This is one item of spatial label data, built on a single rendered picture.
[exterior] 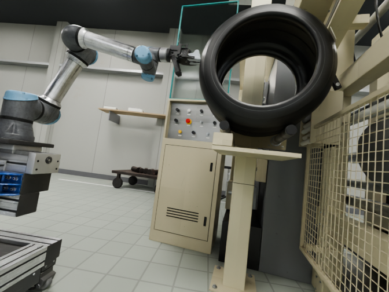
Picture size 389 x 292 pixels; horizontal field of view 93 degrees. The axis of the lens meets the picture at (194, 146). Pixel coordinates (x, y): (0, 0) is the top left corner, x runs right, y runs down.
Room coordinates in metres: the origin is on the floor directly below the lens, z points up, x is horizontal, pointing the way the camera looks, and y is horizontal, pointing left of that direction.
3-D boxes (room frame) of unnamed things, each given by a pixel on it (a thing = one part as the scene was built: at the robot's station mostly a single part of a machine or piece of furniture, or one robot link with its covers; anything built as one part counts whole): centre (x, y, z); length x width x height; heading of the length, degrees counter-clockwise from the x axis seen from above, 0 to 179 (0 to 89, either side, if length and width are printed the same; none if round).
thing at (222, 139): (1.00, -0.17, 0.83); 0.36 x 0.09 x 0.06; 166
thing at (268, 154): (0.96, -0.30, 0.80); 0.37 x 0.36 x 0.02; 76
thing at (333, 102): (1.08, -0.72, 1.05); 0.20 x 0.15 x 0.30; 166
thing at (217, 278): (1.21, -0.35, 0.01); 0.27 x 0.27 x 0.02; 76
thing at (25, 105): (0.87, 0.85, 0.88); 0.13 x 0.12 x 0.14; 2
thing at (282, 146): (1.13, -0.35, 0.90); 0.40 x 0.03 x 0.10; 76
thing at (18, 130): (0.87, 0.85, 0.77); 0.15 x 0.15 x 0.10
